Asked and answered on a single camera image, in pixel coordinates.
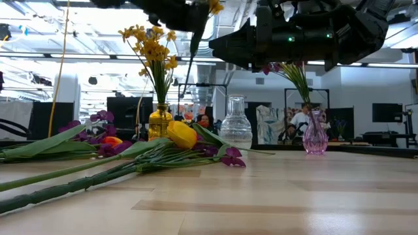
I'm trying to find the floral patterned cloth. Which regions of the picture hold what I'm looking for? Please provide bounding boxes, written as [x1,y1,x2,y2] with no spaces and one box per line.
[176,104,197,121]

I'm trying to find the long ceiling light strip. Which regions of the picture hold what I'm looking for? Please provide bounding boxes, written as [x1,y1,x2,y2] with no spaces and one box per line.
[50,54,111,60]
[367,63,418,69]
[306,60,363,67]
[181,57,226,63]

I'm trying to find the white teal patterned cloth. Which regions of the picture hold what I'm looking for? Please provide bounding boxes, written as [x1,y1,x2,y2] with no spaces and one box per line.
[255,104,282,145]

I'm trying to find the clear glass vase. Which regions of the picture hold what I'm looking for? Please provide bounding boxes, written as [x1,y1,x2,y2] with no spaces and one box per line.
[219,94,253,151]

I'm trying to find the black desk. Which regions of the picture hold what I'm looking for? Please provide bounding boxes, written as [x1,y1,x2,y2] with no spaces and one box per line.
[361,131,418,148]

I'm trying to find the amber glass vase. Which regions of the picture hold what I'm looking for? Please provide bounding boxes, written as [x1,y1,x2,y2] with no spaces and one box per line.
[148,103,173,141]

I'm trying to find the long yellow cable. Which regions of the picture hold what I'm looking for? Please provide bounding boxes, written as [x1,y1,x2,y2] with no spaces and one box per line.
[48,0,71,138]

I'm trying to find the white pillar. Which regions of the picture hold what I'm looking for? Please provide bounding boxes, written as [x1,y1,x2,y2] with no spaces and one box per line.
[54,73,82,108]

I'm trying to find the white panel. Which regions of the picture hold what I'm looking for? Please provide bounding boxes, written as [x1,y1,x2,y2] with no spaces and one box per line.
[0,101,33,141]

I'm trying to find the black monitor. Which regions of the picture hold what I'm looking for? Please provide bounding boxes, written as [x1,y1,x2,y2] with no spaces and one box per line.
[106,97,153,131]
[372,103,404,123]
[325,107,355,140]
[27,102,74,141]

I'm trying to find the blue potted flowers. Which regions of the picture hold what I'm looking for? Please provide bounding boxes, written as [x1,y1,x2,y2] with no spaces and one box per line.
[333,119,347,140]

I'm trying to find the silver ventilation duct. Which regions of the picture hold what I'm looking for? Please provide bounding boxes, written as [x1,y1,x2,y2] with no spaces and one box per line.
[187,32,218,99]

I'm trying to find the purple artificial flower bunch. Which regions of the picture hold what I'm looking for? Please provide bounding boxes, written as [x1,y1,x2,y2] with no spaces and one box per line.
[0,143,248,215]
[57,110,133,157]
[262,61,312,114]

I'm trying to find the pink glass vase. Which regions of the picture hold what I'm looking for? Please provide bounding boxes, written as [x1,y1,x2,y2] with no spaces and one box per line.
[302,110,329,155]

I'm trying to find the black background rig frame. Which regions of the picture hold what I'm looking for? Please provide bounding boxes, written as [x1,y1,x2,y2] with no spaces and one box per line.
[283,87,330,112]
[177,83,229,115]

